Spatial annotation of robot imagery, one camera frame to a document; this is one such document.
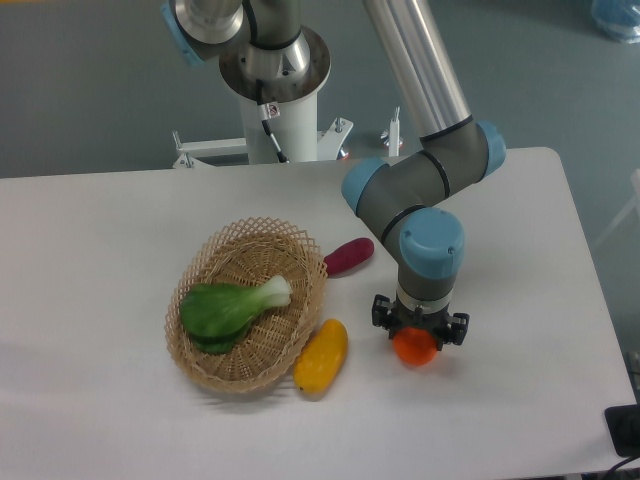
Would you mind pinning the green bok choy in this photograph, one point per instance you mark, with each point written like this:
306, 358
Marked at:
218, 316

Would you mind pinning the woven wicker basket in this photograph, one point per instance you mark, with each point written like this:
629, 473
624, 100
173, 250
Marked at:
249, 252

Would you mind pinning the blue object top right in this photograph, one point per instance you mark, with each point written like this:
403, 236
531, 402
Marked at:
618, 19

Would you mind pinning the yellow mango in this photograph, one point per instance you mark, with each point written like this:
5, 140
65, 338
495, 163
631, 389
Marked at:
322, 358

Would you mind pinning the black device at table edge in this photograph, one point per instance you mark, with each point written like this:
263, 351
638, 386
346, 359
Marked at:
623, 420

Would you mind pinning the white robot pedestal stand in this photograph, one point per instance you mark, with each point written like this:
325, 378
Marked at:
273, 132

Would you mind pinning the orange fruit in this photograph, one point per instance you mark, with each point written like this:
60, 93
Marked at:
414, 347

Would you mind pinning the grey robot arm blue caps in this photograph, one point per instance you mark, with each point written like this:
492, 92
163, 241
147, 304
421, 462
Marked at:
276, 66

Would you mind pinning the purple sweet potato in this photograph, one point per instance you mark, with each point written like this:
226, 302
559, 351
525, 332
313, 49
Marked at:
349, 256

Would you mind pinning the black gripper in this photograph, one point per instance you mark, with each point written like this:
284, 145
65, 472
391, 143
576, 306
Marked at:
431, 316

